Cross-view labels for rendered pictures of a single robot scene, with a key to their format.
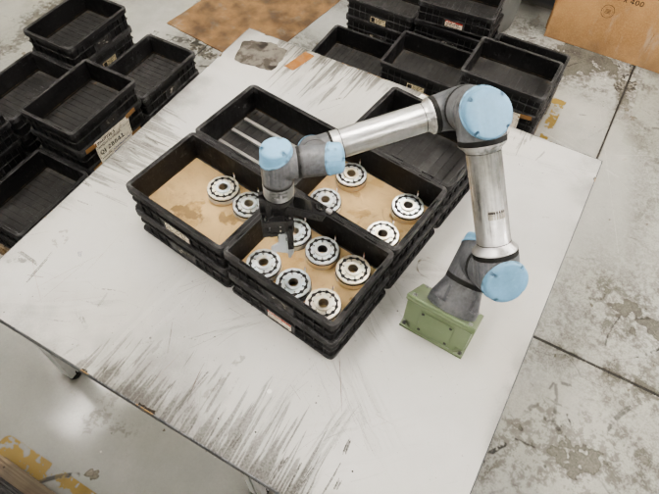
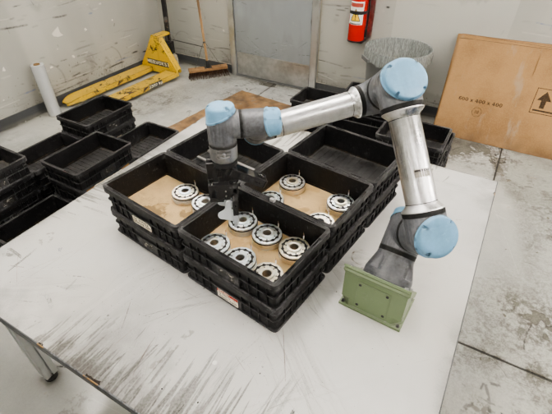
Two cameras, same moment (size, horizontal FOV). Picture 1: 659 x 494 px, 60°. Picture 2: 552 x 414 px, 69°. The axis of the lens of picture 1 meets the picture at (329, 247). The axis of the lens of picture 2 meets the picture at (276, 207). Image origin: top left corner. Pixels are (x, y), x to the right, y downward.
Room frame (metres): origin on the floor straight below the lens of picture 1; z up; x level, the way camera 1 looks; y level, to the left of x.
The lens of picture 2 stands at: (-0.04, -0.05, 1.79)
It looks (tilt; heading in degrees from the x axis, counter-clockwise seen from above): 39 degrees down; 2
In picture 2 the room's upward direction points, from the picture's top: straight up
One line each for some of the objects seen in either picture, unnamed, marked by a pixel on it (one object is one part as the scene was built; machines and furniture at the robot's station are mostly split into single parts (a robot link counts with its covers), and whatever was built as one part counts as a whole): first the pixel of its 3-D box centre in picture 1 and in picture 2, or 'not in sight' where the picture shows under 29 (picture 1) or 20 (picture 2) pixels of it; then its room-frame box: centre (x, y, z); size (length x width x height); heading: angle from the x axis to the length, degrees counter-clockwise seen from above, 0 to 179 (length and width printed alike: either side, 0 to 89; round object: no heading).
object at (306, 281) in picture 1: (293, 283); (240, 259); (0.85, 0.10, 0.86); 0.10 x 0.10 x 0.01
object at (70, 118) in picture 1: (94, 132); (98, 183); (1.91, 1.10, 0.37); 0.40 x 0.30 x 0.45; 152
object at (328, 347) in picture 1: (309, 282); (255, 265); (0.91, 0.06, 0.76); 0.40 x 0.30 x 0.12; 55
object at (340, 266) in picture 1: (353, 270); (294, 247); (0.90, -0.07, 0.86); 0.10 x 0.10 x 0.01
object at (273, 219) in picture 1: (277, 211); (223, 178); (0.89, 0.13, 1.14); 0.09 x 0.08 x 0.12; 100
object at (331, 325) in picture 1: (308, 254); (254, 232); (0.91, 0.06, 0.92); 0.40 x 0.30 x 0.02; 55
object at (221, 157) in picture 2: (278, 189); (223, 152); (0.90, 0.13, 1.22); 0.08 x 0.08 x 0.05
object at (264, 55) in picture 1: (259, 53); not in sight; (2.09, 0.33, 0.71); 0.22 x 0.19 x 0.01; 62
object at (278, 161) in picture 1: (278, 164); (222, 124); (0.91, 0.13, 1.30); 0.09 x 0.08 x 0.11; 101
